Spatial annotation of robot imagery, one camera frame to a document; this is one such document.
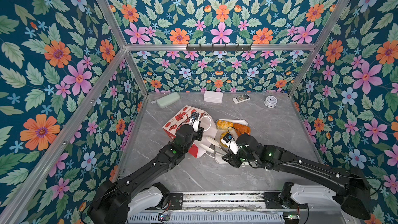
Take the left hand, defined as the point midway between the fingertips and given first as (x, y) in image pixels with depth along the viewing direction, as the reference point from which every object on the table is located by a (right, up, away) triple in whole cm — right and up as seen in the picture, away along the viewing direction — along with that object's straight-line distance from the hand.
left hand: (202, 118), depth 77 cm
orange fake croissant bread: (+24, -8, +18) cm, 31 cm away
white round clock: (+48, +10, +34) cm, 59 cm away
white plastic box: (+6, +14, +41) cm, 43 cm away
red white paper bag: (-12, 0, +12) cm, 17 cm away
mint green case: (-29, +10, +36) cm, 47 cm away
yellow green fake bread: (+10, -11, -10) cm, 18 cm away
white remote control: (+24, +11, +37) cm, 46 cm away
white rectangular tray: (+8, -19, -3) cm, 21 cm away
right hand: (+11, -17, -3) cm, 20 cm away
